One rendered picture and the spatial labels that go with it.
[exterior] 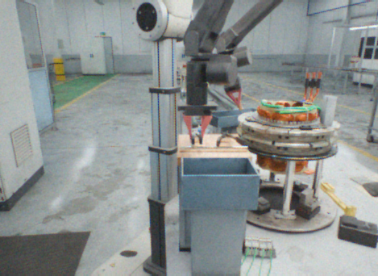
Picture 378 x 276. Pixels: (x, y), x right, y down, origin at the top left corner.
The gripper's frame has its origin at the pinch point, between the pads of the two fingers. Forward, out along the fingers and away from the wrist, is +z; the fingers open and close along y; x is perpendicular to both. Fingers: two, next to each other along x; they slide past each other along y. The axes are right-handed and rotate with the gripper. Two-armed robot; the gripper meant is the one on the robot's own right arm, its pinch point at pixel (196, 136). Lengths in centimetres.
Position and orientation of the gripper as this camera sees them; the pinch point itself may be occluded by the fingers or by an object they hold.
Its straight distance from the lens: 75.7
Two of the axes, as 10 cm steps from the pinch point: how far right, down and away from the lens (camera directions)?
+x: -0.4, -3.0, 9.5
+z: 0.0, 9.5, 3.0
